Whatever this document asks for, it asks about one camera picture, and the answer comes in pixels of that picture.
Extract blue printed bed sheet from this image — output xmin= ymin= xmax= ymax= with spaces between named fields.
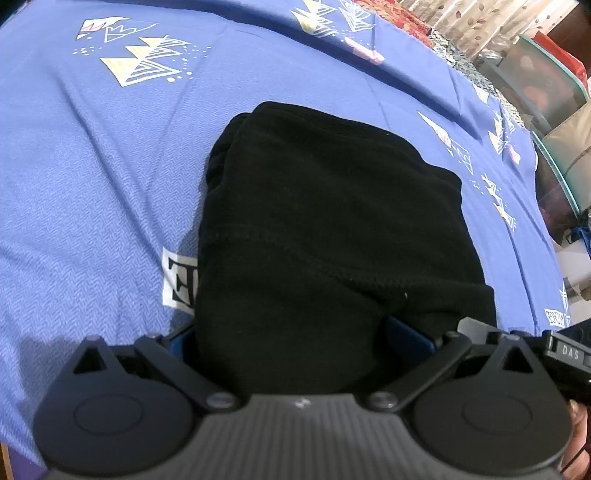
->
xmin=0 ymin=0 xmax=573 ymax=467

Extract person's right hand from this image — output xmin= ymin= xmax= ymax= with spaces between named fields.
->
xmin=560 ymin=399 xmax=588 ymax=477

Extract red patterned cloth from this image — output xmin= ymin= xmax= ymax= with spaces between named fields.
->
xmin=353 ymin=0 xmax=444 ymax=49

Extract red bag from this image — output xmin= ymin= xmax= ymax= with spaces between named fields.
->
xmin=536 ymin=31 xmax=588 ymax=90

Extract black pants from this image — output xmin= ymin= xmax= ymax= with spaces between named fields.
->
xmin=194 ymin=100 xmax=498 ymax=397

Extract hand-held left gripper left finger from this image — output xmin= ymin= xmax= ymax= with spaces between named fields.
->
xmin=73 ymin=323 xmax=240 ymax=412

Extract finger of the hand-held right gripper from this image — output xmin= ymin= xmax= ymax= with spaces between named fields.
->
xmin=456 ymin=316 xmax=513 ymax=342

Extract patterned beige curtain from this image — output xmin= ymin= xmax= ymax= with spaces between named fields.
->
xmin=402 ymin=0 xmax=568 ymax=63

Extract clear teal-rimmed storage box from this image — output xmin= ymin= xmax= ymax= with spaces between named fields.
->
xmin=531 ymin=99 xmax=591 ymax=220
xmin=478 ymin=33 xmax=591 ymax=139

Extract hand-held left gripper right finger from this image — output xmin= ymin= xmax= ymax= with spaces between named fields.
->
xmin=368 ymin=316 xmax=539 ymax=412

